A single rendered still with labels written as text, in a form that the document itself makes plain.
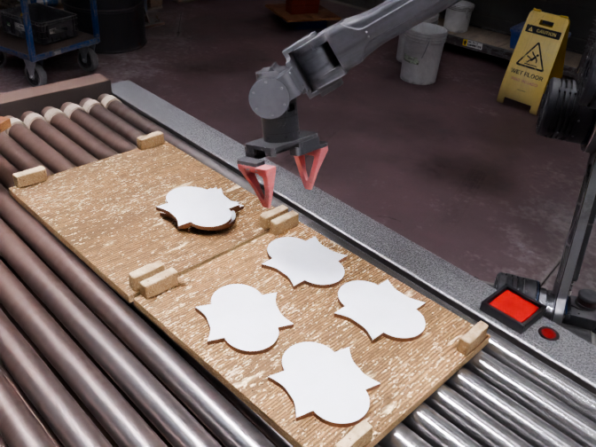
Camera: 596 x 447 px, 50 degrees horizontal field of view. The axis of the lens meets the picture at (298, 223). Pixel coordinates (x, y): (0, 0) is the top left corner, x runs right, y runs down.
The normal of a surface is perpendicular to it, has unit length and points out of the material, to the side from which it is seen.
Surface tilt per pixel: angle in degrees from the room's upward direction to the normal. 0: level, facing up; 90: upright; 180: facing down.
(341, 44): 87
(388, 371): 0
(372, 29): 87
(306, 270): 0
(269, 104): 80
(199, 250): 0
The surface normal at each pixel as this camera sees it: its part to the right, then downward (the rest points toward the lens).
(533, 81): -0.65, 0.17
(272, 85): -0.07, 0.38
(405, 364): 0.07, -0.84
